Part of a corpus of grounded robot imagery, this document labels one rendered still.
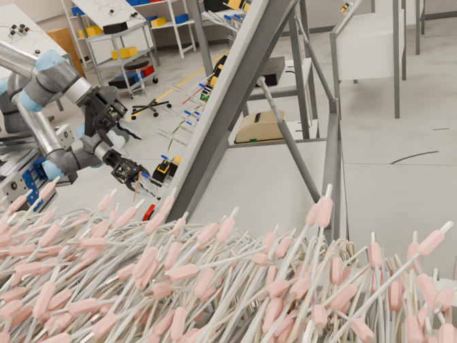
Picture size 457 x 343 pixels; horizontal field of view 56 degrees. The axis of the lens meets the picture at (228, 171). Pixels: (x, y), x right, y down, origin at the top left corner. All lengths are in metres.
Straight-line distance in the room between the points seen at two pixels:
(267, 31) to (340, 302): 0.78
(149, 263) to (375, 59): 4.07
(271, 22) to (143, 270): 0.77
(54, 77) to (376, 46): 3.38
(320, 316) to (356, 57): 4.10
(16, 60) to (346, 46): 3.30
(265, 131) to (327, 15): 6.53
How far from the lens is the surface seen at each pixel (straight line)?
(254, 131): 2.38
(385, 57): 4.28
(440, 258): 2.68
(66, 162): 1.60
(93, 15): 7.94
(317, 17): 8.81
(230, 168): 2.05
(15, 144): 2.28
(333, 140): 1.70
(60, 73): 1.30
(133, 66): 5.66
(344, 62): 4.34
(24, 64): 1.50
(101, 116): 1.29
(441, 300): 0.26
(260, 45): 1.01
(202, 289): 0.30
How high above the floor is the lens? 1.71
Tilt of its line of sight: 27 degrees down
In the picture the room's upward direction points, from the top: 12 degrees counter-clockwise
